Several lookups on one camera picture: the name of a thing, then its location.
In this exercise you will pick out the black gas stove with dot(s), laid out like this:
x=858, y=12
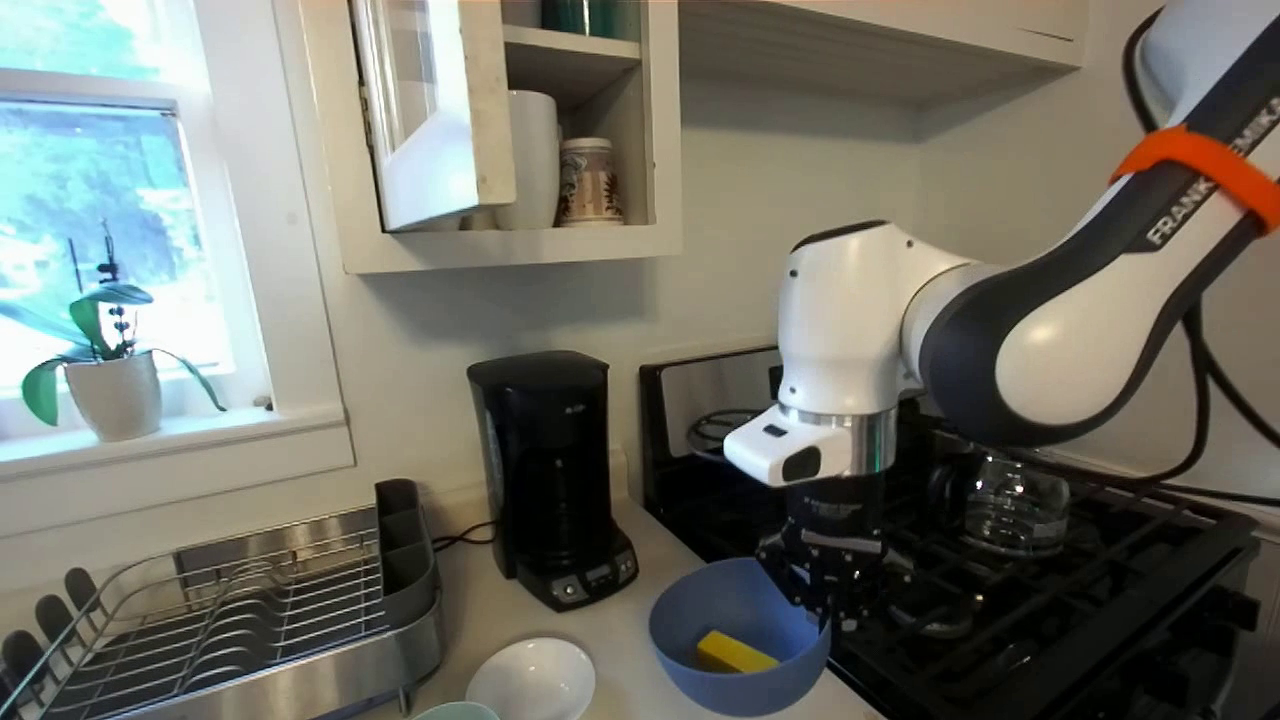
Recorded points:
x=1138, y=619

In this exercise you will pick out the glass jar on shelf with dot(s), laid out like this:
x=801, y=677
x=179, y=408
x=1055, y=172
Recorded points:
x=586, y=181

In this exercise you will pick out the blue bowl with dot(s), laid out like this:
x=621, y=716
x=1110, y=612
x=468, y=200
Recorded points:
x=744, y=601

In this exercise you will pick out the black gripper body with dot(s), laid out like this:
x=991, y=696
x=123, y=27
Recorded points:
x=831, y=547

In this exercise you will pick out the small white bowl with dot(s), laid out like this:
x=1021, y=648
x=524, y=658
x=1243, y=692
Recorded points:
x=543, y=677

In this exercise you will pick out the black coffee maker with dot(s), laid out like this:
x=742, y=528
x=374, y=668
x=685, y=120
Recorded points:
x=548, y=479

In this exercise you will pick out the potted orchid plant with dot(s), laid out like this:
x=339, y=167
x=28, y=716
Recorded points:
x=105, y=369

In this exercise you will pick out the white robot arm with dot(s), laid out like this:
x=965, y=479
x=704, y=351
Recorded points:
x=1013, y=352

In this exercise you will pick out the glass coffee carafe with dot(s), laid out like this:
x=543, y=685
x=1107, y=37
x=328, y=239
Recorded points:
x=1003, y=507

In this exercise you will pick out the metal dish rack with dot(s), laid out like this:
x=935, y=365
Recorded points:
x=293, y=623

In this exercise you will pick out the white cabinet door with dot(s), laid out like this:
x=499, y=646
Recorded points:
x=436, y=104

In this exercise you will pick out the white wall cabinet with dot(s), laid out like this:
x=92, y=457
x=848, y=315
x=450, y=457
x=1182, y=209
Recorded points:
x=608, y=67

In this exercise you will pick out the yellow block in bowl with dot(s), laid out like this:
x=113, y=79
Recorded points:
x=725, y=654

